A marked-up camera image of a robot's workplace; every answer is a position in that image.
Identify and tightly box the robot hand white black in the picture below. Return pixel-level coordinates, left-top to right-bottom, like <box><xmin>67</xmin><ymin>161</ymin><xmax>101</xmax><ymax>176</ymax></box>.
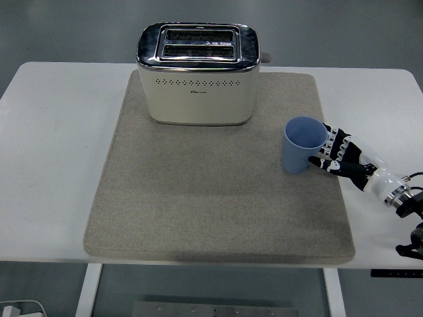
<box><xmin>307</xmin><ymin>122</ymin><xmax>403</xmax><ymax>201</ymax></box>

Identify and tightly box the blue ribbed plastic cup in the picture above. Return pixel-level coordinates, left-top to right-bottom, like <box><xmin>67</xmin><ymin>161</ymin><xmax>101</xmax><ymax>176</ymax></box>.
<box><xmin>280</xmin><ymin>115</ymin><xmax>330</xmax><ymax>175</ymax></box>

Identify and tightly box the black table control panel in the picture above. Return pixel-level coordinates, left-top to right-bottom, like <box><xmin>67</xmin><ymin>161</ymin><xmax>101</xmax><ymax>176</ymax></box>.
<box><xmin>370</xmin><ymin>269</ymin><xmax>423</xmax><ymax>278</ymax></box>

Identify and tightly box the white table leg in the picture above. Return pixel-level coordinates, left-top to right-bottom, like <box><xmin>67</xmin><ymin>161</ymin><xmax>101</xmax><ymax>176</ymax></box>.
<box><xmin>323</xmin><ymin>269</ymin><xmax>347</xmax><ymax>317</ymax></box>
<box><xmin>75</xmin><ymin>264</ymin><xmax>103</xmax><ymax>317</ymax></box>

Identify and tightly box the beige felt table mat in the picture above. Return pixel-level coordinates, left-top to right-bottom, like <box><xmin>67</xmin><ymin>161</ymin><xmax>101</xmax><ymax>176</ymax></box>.
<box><xmin>82</xmin><ymin>71</ymin><xmax>357</xmax><ymax>266</ymax></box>

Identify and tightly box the cream and chrome toaster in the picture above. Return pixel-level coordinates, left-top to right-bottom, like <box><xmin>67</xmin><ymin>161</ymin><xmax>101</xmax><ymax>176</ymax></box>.
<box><xmin>136</xmin><ymin>22</ymin><xmax>274</xmax><ymax>127</ymax></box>

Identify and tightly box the grey metal plate with screws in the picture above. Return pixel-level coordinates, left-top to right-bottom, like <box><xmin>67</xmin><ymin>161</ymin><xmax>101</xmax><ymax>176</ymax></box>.
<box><xmin>132</xmin><ymin>300</ymin><xmax>300</xmax><ymax>317</ymax></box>

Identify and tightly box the white box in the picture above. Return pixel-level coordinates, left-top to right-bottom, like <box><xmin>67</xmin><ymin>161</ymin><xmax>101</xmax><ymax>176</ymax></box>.
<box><xmin>0</xmin><ymin>299</ymin><xmax>47</xmax><ymax>317</ymax></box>

